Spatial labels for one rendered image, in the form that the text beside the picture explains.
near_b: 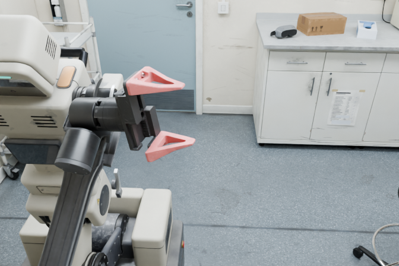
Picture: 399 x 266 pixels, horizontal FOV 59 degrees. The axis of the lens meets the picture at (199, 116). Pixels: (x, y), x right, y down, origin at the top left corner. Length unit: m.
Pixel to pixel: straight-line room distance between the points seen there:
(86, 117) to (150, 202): 1.04
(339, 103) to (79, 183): 2.37
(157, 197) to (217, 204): 0.85
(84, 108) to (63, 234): 0.23
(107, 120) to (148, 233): 0.95
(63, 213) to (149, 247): 0.84
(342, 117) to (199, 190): 1.22
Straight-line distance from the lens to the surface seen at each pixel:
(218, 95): 3.29
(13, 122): 0.99
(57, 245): 0.70
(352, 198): 2.65
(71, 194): 0.68
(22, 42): 0.81
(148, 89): 0.51
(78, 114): 0.61
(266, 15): 3.05
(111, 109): 0.57
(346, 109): 2.86
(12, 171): 2.83
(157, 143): 0.58
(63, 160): 0.57
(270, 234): 2.26
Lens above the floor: 1.68
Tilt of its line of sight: 30 degrees down
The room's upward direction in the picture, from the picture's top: straight up
